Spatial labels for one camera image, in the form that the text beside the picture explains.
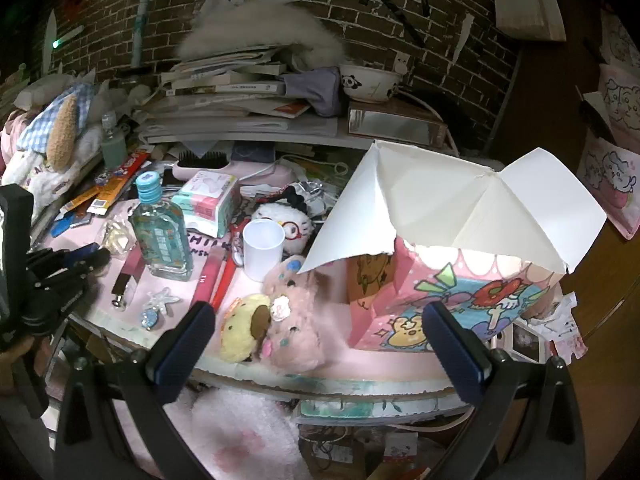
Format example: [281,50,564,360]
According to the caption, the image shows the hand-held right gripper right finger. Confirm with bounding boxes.
[422,301,586,480]

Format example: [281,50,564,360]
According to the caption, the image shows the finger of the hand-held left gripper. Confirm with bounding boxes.
[30,249,112,321]
[27,243,101,270]

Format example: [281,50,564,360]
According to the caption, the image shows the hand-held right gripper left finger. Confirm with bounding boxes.
[54,301,217,480]

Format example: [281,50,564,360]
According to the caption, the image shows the pink lipstick tube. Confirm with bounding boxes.
[110,247,146,312]

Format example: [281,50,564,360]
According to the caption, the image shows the yellow dog plush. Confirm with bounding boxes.
[219,293,274,364]

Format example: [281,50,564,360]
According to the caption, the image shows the glass bottle blue cap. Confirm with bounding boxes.
[128,171,194,281]

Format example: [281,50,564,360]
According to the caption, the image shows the pink fluffy plush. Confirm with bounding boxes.
[259,255,347,374]

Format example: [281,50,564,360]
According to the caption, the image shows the pastel tissue pack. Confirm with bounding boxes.
[177,170,241,239]

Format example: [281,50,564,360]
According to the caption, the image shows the white plastic cup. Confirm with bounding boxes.
[243,220,286,283]

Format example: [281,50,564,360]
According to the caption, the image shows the pink cartoon cardboard box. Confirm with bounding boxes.
[298,140,608,356]

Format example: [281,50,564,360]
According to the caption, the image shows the person's left hand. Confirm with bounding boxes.
[0,335,53,396]

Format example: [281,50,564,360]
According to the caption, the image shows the clear plastic bag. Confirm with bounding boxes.
[96,214,134,261]

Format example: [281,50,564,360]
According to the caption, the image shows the small photo card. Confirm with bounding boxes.
[509,322,547,364]

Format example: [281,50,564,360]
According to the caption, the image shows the pink printed desk mat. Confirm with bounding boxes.
[50,180,451,387]

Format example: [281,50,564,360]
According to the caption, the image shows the orange snack packet red top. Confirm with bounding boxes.
[96,149,152,212]

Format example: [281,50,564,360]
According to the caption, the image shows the red pen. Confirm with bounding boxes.
[212,217,251,309]

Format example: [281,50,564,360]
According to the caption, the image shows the pink fluffy cloth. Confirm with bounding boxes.
[120,387,313,480]

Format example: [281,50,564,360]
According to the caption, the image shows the clear bottle green liquid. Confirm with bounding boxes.
[101,112,129,171]

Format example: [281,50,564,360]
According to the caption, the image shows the crumpled printed paper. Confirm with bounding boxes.
[544,291,587,362]

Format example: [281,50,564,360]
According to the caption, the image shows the white rabbit plush gingham hat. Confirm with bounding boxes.
[0,79,103,196]

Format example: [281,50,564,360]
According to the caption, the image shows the pink hairbrush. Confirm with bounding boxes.
[164,149,297,187]

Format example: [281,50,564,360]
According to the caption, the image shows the white plush red glasses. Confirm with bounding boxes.
[251,202,315,256]

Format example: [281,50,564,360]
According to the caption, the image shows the stack of books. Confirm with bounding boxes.
[139,46,342,146]

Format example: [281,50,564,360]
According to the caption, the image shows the brown flat box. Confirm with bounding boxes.
[347,99,449,149]

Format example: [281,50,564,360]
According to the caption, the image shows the green pipe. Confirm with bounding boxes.
[131,0,157,69]

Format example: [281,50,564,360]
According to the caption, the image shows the grey cloth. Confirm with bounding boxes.
[279,67,347,119]

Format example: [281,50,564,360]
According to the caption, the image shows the white fluffy fur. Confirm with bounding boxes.
[176,0,347,67]

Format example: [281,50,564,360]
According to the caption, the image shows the panda print bowl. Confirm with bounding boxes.
[339,63,404,104]

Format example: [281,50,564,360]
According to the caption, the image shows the white wall device green light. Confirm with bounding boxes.
[46,10,86,81]

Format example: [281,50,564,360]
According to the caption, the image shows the cartoon wall pocket organizer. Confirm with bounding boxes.
[574,7,640,241]

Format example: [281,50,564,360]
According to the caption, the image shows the black straps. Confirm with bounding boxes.
[344,0,432,47]

